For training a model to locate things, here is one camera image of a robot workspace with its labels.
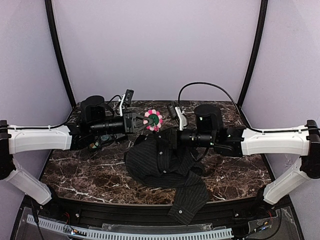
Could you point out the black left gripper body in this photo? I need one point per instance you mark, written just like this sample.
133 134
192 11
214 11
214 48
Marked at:
127 122

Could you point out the orange green round brooch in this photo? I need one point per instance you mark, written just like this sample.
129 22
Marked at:
94 145

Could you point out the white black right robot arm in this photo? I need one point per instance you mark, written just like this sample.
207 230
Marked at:
303 140

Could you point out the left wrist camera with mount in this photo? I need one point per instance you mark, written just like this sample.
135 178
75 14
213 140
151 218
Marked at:
125 101

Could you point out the black left corner frame post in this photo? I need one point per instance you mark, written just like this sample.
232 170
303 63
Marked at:
58 52

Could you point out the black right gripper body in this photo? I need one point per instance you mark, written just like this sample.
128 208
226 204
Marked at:
172 136

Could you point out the pink white beaded brooch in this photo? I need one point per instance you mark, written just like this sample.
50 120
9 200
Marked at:
155 128

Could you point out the black pinstriped garment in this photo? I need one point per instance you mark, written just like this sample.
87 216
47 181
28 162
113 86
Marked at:
153 163

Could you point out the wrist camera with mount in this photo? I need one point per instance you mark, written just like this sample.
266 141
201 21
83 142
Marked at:
125 101
178 115

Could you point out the black box left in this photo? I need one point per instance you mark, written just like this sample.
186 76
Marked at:
96 148

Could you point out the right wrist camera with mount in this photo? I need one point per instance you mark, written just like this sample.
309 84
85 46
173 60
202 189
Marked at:
178 115

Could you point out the black right corner frame post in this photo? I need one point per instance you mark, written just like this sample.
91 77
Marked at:
254 52

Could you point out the black corner frame post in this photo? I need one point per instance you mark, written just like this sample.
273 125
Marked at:
58 52
254 52

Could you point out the teal round button brooch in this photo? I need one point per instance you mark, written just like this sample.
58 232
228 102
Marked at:
105 138

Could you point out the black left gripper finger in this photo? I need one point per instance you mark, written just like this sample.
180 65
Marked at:
148 118
142 127

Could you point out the black front frame rail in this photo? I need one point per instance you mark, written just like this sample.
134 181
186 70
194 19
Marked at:
97 213

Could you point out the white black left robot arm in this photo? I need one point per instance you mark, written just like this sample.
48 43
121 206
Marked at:
97 119

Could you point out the white slotted cable duct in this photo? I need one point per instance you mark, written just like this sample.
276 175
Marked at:
130 232

